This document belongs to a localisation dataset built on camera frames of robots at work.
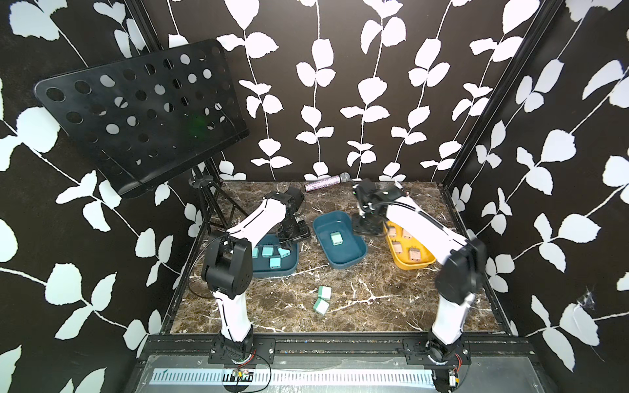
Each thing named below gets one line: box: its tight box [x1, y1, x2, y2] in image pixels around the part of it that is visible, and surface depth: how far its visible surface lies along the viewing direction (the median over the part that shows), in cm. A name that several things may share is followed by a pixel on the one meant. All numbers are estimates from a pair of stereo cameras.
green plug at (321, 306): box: [312, 297, 331, 317], surface depth 83 cm
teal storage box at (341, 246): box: [312, 210, 368, 270], surface depth 101 cm
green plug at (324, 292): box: [317, 284, 332, 300], surface depth 86 cm
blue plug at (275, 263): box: [269, 257, 281, 270], surface depth 92 cm
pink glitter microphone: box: [304, 171, 351, 193], surface depth 120 cm
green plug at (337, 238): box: [329, 230, 344, 247], surface depth 100 cm
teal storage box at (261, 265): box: [252, 234, 299, 279], surface depth 92 cm
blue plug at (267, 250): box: [261, 244, 274, 258], surface depth 95 cm
